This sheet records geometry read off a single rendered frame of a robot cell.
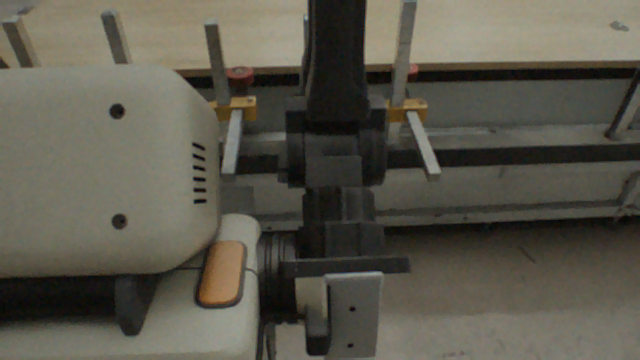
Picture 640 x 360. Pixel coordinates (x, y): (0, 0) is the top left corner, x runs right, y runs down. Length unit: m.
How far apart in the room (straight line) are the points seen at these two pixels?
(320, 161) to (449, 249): 1.69
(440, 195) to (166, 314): 1.68
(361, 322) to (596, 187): 1.92
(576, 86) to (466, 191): 0.58
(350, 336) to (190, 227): 0.19
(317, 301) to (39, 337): 0.21
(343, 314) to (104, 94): 0.26
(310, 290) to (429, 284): 1.57
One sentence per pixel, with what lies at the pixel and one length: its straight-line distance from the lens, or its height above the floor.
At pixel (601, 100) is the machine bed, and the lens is 1.90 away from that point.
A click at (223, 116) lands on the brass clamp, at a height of 0.83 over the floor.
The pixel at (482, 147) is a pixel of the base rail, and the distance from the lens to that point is 1.48.
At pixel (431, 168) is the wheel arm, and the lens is 1.13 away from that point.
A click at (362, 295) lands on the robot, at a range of 0.39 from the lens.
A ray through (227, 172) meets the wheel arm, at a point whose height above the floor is 0.86.
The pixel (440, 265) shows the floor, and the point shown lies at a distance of 2.02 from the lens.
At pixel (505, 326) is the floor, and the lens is 1.92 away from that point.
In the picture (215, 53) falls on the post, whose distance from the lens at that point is 1.24.
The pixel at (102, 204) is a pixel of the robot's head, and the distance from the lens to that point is 0.32.
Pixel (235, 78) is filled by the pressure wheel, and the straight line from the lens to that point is 1.36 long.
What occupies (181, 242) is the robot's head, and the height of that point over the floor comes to 1.30.
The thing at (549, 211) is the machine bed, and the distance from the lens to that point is 2.20.
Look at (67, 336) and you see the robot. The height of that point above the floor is 1.24.
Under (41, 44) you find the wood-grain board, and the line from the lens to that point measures 1.84.
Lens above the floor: 1.53
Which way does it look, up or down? 41 degrees down
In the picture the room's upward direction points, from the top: straight up
